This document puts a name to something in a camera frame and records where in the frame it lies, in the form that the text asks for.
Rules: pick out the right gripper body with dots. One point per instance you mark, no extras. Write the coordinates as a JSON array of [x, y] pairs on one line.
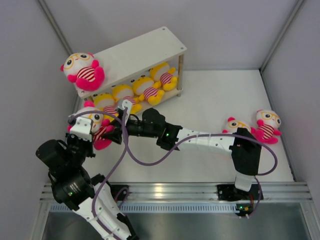
[[119, 127]]

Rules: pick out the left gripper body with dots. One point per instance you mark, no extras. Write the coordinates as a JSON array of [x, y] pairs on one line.
[[79, 147]]

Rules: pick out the yellow plush striped shirt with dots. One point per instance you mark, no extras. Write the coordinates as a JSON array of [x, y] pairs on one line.
[[125, 92]]

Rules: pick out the yellow plush with black eyes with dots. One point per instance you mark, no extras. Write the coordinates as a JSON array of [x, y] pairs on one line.
[[146, 89]]

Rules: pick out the pink plush with yellow glasses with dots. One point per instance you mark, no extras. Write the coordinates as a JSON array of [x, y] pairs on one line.
[[233, 124]]

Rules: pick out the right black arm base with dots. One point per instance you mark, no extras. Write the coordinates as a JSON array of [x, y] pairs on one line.
[[228, 192]]

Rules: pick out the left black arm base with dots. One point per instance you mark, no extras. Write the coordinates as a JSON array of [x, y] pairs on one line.
[[119, 192]]

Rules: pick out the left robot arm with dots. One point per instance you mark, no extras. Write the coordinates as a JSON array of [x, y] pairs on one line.
[[89, 197]]

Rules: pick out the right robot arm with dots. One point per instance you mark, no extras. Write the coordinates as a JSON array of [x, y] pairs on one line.
[[241, 146]]

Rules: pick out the yellow plush lower shelf left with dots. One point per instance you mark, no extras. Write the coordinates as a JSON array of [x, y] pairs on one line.
[[105, 102]]

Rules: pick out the yellow plush shelf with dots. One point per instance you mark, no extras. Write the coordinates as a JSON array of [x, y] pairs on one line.
[[164, 75], [105, 102]]

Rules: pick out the white two-tier shelf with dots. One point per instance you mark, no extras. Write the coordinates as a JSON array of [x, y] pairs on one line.
[[126, 62]]

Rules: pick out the pink plush on shelf top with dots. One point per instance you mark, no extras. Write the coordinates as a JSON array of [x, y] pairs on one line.
[[83, 70]]

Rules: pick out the yellow plush lower shelf right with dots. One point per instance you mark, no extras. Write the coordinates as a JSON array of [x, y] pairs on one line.
[[164, 75]]

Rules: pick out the small black connector board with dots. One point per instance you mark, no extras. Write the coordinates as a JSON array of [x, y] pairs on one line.
[[243, 210]]

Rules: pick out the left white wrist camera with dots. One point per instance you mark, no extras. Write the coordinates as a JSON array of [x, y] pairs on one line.
[[82, 129]]

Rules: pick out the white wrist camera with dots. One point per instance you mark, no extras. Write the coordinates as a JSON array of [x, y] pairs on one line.
[[82, 129], [123, 104]]

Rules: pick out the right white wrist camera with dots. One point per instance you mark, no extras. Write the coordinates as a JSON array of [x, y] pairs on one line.
[[123, 104]]

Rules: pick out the aluminium front rail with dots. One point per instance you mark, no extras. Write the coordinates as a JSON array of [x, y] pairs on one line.
[[206, 191]]

